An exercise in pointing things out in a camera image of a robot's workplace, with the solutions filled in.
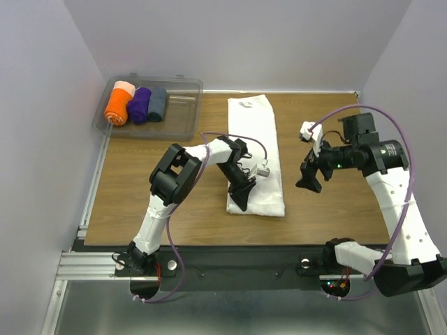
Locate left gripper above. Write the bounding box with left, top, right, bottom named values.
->
left=216, top=163, right=256, bottom=211

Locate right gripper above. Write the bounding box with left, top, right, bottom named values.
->
left=294, top=135, right=356, bottom=193

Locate white towel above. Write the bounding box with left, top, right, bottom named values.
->
left=226, top=95, right=286, bottom=217

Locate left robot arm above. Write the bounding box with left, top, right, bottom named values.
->
left=112, top=135, right=256, bottom=275

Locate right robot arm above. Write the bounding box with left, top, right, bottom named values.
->
left=296, top=113, right=446, bottom=297

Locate clear plastic bin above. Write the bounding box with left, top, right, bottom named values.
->
left=91, top=73, right=203, bottom=141

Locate grey rolled towel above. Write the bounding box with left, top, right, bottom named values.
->
left=147, top=87, right=167, bottom=122

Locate purple rolled towel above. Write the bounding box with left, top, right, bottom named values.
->
left=126, top=87, right=152, bottom=124

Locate orange rolled towel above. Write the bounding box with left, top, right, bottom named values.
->
left=104, top=80, right=136, bottom=126

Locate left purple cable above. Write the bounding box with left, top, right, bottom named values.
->
left=131, top=131, right=269, bottom=304

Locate purple cable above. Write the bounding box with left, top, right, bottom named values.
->
left=314, top=105, right=416, bottom=302
left=131, top=131, right=269, bottom=304

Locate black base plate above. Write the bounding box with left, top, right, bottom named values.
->
left=112, top=245, right=347, bottom=292

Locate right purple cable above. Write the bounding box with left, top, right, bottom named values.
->
left=314, top=105, right=416, bottom=302

